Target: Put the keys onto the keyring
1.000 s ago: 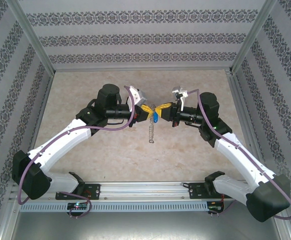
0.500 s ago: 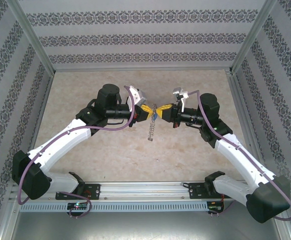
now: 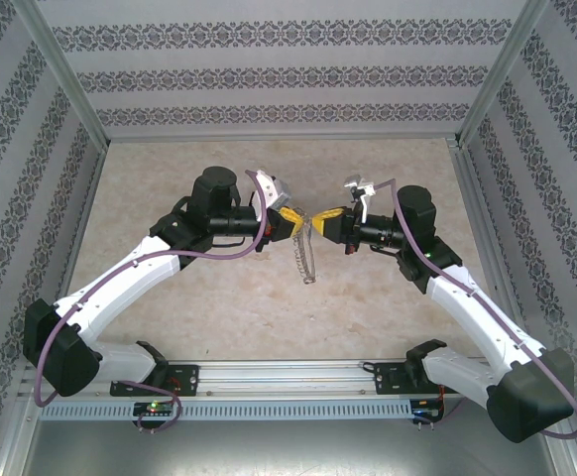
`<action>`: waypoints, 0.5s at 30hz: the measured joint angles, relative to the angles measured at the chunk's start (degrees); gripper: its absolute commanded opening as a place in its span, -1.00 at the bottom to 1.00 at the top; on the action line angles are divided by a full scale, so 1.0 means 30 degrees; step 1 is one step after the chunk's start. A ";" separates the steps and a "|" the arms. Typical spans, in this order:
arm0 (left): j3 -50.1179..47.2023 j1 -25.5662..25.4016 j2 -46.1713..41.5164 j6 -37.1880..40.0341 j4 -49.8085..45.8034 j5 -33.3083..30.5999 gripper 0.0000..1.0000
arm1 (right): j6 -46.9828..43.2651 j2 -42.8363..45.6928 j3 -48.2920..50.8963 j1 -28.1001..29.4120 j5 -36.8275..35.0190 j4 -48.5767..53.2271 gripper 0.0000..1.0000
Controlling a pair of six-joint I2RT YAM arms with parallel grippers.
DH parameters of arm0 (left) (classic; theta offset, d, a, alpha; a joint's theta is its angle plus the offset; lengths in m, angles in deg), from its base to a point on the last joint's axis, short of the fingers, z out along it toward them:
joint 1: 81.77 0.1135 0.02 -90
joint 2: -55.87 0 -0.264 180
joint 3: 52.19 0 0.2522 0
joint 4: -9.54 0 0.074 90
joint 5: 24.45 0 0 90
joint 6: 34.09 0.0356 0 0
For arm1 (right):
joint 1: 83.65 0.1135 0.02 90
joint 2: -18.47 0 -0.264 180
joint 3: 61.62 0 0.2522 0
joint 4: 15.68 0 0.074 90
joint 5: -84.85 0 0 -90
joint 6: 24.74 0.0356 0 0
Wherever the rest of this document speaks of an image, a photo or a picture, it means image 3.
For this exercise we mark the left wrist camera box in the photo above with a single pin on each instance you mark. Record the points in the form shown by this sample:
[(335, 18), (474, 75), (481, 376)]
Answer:
[(271, 188)]

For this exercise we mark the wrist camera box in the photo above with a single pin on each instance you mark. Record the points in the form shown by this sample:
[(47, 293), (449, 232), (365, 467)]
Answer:
[(363, 188), (271, 188)]

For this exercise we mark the metal band with split rings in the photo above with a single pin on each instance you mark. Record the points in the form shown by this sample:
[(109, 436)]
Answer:
[(306, 268)]

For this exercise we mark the aluminium frame rail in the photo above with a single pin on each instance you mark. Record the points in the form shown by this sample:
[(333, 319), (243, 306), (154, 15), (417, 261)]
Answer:
[(278, 138)]

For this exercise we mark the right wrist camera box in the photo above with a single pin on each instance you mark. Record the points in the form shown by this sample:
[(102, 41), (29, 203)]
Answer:
[(363, 188)]

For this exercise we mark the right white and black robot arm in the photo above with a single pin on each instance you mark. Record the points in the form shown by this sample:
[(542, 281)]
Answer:
[(477, 307)]

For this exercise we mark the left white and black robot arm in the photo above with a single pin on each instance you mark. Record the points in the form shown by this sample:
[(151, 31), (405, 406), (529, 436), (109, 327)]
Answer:
[(120, 282)]

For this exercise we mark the small circuit board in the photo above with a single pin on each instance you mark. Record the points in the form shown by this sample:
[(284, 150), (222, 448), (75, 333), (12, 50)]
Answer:
[(154, 407), (425, 410)]

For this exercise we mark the grey metal sheet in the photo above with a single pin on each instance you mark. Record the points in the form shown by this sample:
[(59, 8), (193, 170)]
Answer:
[(288, 451)]

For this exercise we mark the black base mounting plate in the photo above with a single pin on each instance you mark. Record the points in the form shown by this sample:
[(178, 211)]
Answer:
[(387, 379), (187, 379)]

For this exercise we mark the aluminium frame post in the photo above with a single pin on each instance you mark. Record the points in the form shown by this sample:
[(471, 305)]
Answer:
[(60, 64), (504, 64)]

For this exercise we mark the wide aluminium base rail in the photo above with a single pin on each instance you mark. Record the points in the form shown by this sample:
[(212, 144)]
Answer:
[(288, 379)]

